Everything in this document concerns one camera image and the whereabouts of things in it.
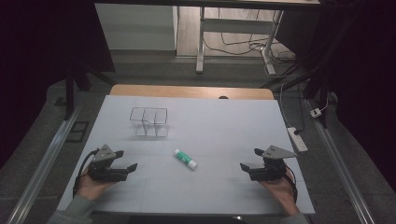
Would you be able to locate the person's right hand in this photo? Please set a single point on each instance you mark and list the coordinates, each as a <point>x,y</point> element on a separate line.
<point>285,193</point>

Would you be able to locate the aluminium floor rail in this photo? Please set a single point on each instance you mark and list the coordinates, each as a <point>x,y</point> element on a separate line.
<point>43,161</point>
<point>336,161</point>

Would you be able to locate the person's left hand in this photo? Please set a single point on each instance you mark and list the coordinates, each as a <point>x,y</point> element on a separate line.
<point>90,188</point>

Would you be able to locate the white metal desk frame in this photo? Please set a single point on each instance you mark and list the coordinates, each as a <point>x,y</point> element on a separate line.
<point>236,25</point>

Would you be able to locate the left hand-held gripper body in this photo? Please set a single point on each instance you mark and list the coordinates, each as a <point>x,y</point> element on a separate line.
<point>104,172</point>

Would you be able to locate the black floor frame plate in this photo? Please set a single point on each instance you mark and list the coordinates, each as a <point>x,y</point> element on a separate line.
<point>77,131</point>

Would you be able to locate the clear plastic divided organizer box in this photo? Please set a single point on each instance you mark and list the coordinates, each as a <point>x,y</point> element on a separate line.
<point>149,123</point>

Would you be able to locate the white table mat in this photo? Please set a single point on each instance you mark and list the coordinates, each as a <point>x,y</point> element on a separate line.
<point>218,130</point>

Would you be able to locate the white plug adapter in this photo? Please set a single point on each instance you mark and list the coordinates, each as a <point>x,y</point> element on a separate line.
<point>315,112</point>

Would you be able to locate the green and white glue stick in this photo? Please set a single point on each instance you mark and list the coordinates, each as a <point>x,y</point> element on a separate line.
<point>185,159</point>

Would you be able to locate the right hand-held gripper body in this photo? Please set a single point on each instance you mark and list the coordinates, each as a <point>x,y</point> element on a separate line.
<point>271,171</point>

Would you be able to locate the white power strip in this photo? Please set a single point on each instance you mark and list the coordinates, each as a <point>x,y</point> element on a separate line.
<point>298,140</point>

